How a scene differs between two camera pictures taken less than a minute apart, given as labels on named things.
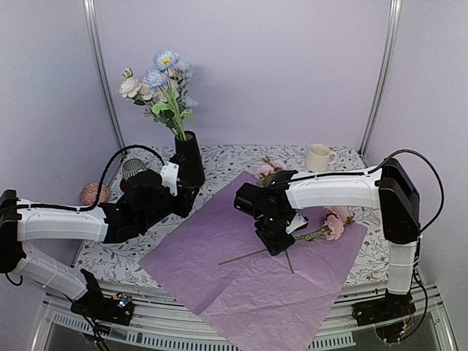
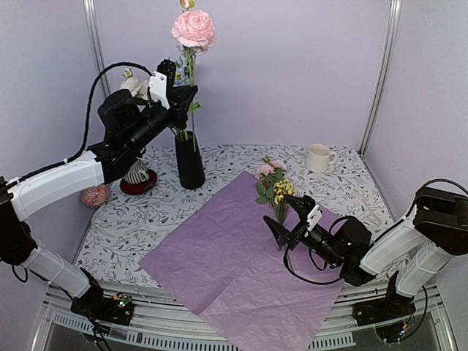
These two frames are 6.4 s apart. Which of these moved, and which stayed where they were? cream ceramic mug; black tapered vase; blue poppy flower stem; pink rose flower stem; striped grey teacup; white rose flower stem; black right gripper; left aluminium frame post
Moved: blue poppy flower stem; black right gripper
Stayed: black tapered vase; left aluminium frame post; cream ceramic mug; white rose flower stem; striped grey teacup; pink rose flower stem
